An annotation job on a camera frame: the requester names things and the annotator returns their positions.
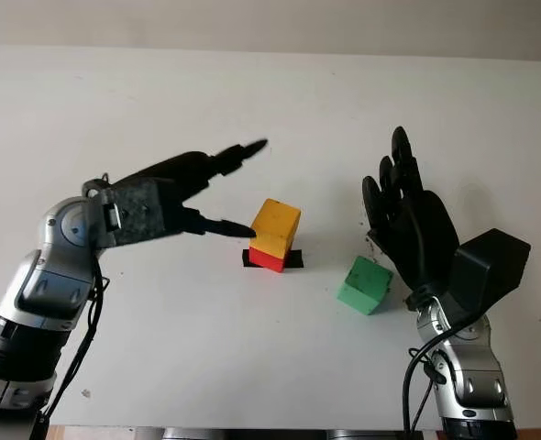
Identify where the yellow wooden block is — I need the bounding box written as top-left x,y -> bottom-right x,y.
248,198 -> 302,260

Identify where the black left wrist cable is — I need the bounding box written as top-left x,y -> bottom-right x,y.
29,171 -> 112,440

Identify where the green wooden block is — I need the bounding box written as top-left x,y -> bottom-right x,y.
337,255 -> 394,316

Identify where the red wooden block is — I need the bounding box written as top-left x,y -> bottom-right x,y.
248,246 -> 290,275

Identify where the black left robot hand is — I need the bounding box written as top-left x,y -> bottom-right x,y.
114,138 -> 271,239

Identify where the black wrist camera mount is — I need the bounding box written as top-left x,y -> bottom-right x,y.
100,178 -> 166,248
447,227 -> 532,322

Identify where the black tape mark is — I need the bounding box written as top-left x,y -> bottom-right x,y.
241,248 -> 304,270

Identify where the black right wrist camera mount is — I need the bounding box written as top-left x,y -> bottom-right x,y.
447,227 -> 532,322

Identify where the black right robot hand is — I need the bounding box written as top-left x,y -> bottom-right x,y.
360,126 -> 460,306

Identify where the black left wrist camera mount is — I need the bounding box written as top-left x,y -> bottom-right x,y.
100,178 -> 166,248

